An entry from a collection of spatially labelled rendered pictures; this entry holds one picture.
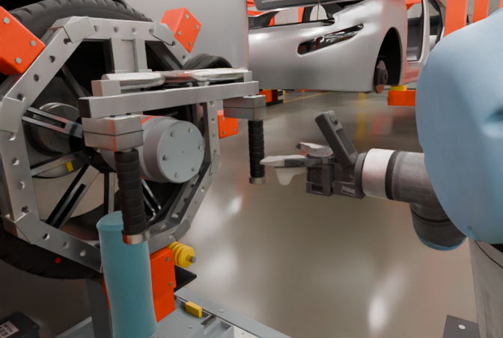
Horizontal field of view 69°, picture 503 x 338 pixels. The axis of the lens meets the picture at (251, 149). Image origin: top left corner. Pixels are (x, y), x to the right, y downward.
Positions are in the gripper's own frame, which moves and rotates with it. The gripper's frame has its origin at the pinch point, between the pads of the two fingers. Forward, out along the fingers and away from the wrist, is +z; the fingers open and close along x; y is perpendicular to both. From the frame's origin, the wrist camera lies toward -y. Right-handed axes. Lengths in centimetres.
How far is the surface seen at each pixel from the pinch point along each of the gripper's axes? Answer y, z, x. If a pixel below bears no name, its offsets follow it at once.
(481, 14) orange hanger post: -61, 21, 544
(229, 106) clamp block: -9.7, 11.3, -2.3
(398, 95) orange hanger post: 27, 71, 349
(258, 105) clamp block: -9.9, 4.4, -0.5
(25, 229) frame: 7, 26, -43
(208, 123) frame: -3.5, 26.5, 6.0
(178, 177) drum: 2.4, 11.9, -18.9
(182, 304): 68, 53, 11
